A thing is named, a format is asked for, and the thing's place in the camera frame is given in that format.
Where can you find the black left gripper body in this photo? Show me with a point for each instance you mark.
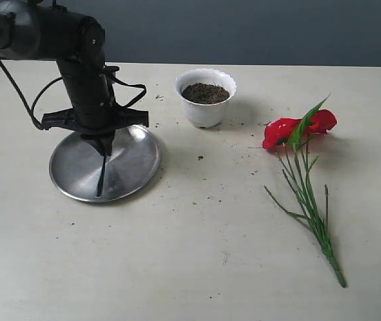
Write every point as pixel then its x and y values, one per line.
pixel 110 120

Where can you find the stainless steel spork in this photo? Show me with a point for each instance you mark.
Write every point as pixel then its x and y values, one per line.
pixel 100 184

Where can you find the red artificial flower with stems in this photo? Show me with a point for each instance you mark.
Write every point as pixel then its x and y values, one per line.
pixel 288 139

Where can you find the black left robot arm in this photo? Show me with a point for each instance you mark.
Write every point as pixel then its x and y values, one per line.
pixel 75 42

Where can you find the dark brown potting soil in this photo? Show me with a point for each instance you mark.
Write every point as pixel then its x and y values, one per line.
pixel 205 93

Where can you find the white scalloped flower pot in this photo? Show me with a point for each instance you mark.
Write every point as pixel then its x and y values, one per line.
pixel 205 115

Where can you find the round stainless steel plate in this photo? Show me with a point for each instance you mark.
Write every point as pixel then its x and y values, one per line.
pixel 75 166

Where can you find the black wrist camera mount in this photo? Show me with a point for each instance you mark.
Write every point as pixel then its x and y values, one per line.
pixel 65 119

